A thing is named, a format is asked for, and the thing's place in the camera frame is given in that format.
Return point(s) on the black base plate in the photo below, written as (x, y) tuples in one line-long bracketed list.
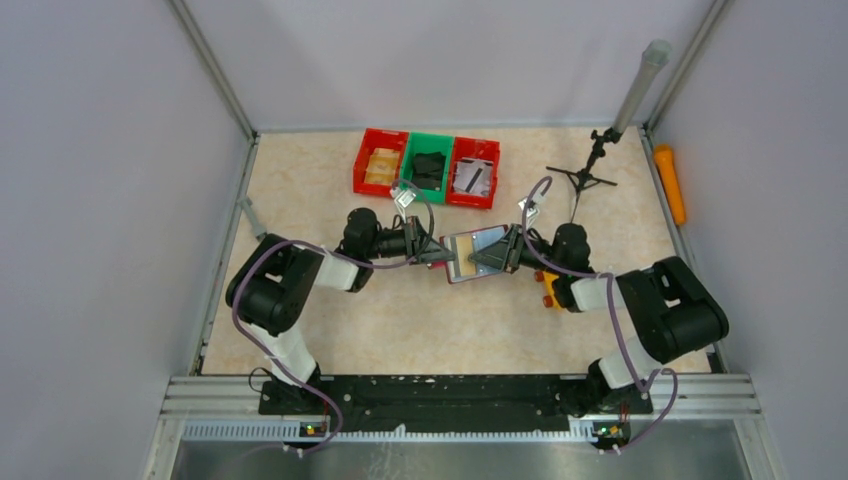
[(451, 403)]

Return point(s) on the grey small tool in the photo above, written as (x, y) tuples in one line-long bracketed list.
[(258, 228)]

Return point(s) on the white cards in bin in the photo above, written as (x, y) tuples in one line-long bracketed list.
[(473, 177)]

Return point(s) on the right red bin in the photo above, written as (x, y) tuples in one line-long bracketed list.
[(467, 147)]

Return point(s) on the gold credit card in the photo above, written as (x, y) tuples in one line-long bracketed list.
[(464, 269)]

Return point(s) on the wooden piece in bin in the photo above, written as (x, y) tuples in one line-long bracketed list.
[(382, 167)]

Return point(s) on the orange cylinder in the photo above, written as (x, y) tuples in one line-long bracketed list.
[(664, 161)]

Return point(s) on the black item in bin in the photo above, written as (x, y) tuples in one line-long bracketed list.
[(427, 170)]

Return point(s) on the grey tube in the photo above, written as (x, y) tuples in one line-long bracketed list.
[(653, 59)]

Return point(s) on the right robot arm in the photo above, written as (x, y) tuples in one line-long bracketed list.
[(671, 311)]

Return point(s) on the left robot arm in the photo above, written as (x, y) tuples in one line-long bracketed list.
[(269, 292)]

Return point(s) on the red bin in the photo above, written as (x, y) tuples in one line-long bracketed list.
[(376, 138), (467, 147)]

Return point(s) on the yellow toy brick car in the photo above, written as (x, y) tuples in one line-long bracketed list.
[(558, 294)]

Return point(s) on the left red bin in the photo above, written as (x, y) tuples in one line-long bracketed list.
[(376, 138)]

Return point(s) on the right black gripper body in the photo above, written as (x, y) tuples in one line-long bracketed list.
[(514, 257)]

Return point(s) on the green bin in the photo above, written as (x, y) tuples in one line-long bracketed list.
[(419, 142)]

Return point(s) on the grey cable duct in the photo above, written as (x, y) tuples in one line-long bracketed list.
[(289, 431)]

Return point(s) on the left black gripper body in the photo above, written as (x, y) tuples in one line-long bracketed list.
[(413, 248)]

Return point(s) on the black tripod stand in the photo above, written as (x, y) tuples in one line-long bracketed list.
[(583, 179)]

